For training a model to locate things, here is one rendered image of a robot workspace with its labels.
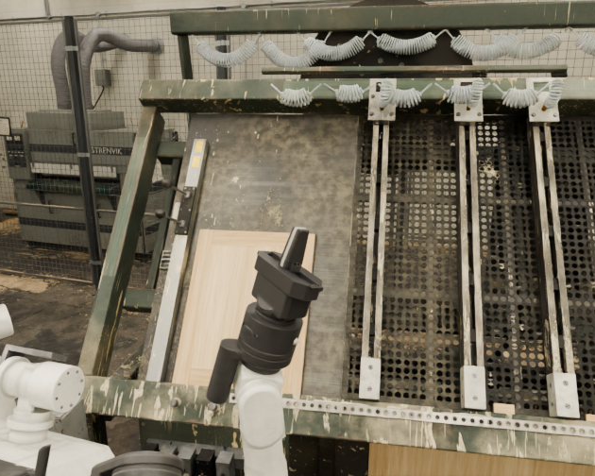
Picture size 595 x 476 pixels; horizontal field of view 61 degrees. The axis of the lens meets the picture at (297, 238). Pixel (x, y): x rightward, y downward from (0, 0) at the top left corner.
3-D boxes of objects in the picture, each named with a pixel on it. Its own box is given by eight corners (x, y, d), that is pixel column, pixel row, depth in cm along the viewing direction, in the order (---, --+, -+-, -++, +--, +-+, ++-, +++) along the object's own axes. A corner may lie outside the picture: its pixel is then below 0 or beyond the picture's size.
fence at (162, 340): (150, 382, 174) (145, 381, 170) (197, 144, 209) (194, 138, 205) (163, 382, 173) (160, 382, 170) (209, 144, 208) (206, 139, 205)
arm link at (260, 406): (280, 382, 74) (288, 455, 78) (268, 349, 82) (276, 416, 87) (236, 393, 72) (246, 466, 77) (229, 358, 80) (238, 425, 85)
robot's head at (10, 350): (26, 405, 71) (46, 350, 74) (-22, 394, 73) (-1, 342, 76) (56, 409, 77) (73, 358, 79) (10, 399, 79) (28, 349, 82)
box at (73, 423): (31, 467, 153) (23, 415, 148) (56, 440, 164) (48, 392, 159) (68, 470, 151) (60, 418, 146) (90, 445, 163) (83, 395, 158)
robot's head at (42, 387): (45, 433, 70) (57, 368, 71) (-12, 419, 73) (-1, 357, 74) (77, 423, 77) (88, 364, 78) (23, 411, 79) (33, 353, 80)
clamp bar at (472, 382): (454, 408, 159) (467, 402, 137) (450, 95, 202) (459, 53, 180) (487, 411, 157) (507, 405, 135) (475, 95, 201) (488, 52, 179)
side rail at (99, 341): (91, 378, 183) (75, 374, 173) (152, 121, 224) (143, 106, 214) (107, 379, 183) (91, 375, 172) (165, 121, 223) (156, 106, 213)
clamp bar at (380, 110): (353, 399, 163) (350, 391, 142) (369, 95, 207) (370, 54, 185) (384, 401, 162) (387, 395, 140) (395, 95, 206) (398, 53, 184)
